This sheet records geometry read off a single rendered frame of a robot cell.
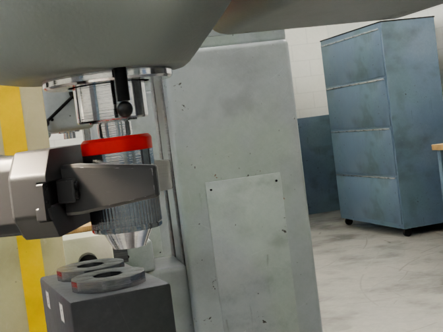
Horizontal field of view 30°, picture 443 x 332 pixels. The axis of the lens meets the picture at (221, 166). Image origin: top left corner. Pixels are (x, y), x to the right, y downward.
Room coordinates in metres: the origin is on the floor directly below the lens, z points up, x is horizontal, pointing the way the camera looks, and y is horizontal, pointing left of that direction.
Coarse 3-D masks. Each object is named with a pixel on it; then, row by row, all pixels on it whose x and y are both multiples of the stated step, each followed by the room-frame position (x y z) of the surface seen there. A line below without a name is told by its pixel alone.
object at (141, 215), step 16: (96, 160) 0.53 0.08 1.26; (112, 160) 0.53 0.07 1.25; (128, 160) 0.53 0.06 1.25; (144, 160) 0.54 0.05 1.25; (112, 208) 0.53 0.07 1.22; (128, 208) 0.53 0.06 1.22; (144, 208) 0.53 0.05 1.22; (160, 208) 0.55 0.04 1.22; (96, 224) 0.53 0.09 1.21; (112, 224) 0.53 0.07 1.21; (128, 224) 0.53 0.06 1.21; (144, 224) 0.53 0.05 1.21; (160, 224) 0.54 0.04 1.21
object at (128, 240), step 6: (120, 234) 0.53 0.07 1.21; (126, 234) 0.53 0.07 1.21; (132, 234) 0.53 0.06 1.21; (138, 234) 0.54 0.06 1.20; (144, 234) 0.54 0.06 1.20; (108, 240) 0.54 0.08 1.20; (114, 240) 0.54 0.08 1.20; (120, 240) 0.54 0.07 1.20; (126, 240) 0.54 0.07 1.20; (132, 240) 0.54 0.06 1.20; (138, 240) 0.54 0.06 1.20; (144, 240) 0.54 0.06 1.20; (114, 246) 0.54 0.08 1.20; (120, 246) 0.54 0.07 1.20; (126, 246) 0.54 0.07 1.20; (132, 246) 0.54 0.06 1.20; (138, 246) 0.54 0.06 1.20
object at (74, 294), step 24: (72, 264) 1.11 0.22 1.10; (96, 264) 1.10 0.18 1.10; (120, 264) 1.07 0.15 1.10; (48, 288) 1.05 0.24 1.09; (72, 288) 0.98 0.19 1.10; (96, 288) 0.95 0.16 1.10; (120, 288) 0.95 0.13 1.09; (144, 288) 0.95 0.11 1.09; (168, 288) 0.96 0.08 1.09; (48, 312) 1.08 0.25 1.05; (72, 312) 0.92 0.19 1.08; (96, 312) 0.93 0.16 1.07; (120, 312) 0.94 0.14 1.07; (144, 312) 0.95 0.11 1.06; (168, 312) 0.96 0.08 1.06
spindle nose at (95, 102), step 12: (96, 84) 0.53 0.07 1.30; (108, 84) 0.53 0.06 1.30; (132, 84) 0.53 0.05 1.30; (144, 84) 0.55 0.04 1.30; (84, 96) 0.53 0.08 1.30; (96, 96) 0.53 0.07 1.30; (108, 96) 0.53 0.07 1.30; (132, 96) 0.53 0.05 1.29; (144, 96) 0.54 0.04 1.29; (84, 108) 0.53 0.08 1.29; (96, 108) 0.53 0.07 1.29; (108, 108) 0.53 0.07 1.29; (144, 108) 0.54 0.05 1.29; (84, 120) 0.53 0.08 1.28; (96, 120) 0.53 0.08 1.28; (108, 120) 0.53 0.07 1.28
